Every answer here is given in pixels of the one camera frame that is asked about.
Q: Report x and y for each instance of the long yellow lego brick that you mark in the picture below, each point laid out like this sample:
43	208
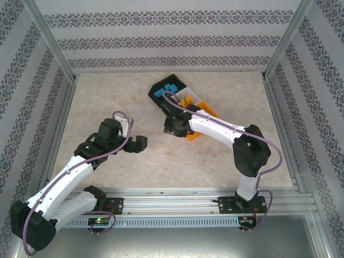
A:
183	102

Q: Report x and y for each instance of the large blue lego brick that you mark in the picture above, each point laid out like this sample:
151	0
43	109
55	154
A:
159	93

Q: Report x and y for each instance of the long blue lego brick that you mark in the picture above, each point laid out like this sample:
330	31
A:
168	87

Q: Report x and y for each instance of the black plastic bin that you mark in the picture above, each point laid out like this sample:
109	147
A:
168	80

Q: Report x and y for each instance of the white plastic bin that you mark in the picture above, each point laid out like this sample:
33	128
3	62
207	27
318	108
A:
192	94

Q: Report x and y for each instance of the orange plastic bin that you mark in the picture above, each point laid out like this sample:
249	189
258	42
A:
208	108

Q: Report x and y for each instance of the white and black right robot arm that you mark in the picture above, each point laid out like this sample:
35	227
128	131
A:
250	158

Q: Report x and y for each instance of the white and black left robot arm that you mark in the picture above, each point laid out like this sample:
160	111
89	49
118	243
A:
75	205

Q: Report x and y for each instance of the grey metal sheet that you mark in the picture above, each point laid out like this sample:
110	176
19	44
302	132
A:
172	244

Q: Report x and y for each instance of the aluminium table side rail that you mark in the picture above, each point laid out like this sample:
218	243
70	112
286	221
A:
274	107
65	107

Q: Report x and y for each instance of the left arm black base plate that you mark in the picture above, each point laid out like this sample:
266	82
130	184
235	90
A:
117	205

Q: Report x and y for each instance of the aluminium mounting rail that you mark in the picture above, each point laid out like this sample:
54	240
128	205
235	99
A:
166	204

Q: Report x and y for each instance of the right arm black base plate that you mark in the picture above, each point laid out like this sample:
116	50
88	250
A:
225	205

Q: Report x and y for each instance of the aluminium frame post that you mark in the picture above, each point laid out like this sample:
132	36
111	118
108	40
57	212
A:
288	37
48	37

